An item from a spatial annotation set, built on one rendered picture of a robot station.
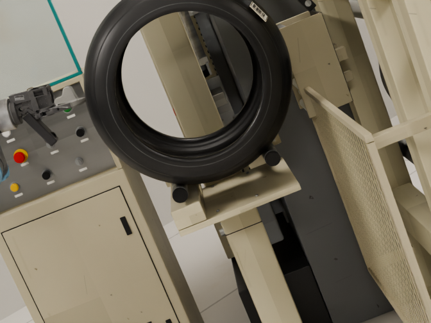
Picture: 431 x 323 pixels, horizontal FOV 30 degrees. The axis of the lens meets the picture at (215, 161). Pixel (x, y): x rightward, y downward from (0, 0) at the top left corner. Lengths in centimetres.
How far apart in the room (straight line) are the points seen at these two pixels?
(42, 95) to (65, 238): 89
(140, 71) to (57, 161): 234
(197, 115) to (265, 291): 65
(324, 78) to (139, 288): 111
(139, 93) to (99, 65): 311
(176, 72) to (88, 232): 78
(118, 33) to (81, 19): 301
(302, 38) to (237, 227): 66
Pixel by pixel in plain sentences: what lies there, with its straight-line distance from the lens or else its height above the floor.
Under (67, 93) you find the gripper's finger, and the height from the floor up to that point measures 128.
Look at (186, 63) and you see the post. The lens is 256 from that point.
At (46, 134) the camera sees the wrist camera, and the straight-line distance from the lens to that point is 231.
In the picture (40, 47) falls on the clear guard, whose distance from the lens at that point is 295.
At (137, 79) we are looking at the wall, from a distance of 527.
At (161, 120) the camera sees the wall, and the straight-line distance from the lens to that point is 533.
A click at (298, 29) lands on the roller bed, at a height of 117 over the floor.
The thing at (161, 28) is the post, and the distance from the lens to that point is 255.
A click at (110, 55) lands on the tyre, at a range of 216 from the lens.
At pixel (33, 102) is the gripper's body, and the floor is 129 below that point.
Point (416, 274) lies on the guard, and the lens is 188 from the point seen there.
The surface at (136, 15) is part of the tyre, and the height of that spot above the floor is 140.
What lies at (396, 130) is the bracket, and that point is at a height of 98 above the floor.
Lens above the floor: 145
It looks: 13 degrees down
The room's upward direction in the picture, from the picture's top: 22 degrees counter-clockwise
